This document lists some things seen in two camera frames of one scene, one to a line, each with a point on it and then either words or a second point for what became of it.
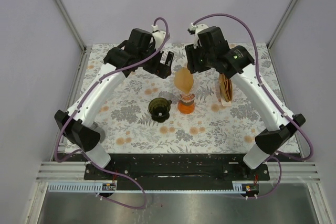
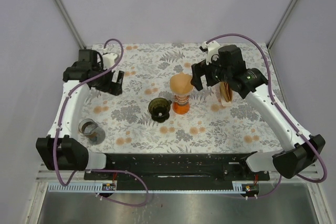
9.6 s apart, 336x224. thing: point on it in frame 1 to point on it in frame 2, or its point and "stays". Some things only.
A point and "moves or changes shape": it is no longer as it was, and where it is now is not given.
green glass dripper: [159, 108] stays
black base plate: [170, 168] stays
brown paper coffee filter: [184, 79] moves or changes shape
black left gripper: [161, 70] to [114, 88]
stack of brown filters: [226, 87] stays
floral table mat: [188, 112] stays
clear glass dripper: [186, 86] to [180, 98]
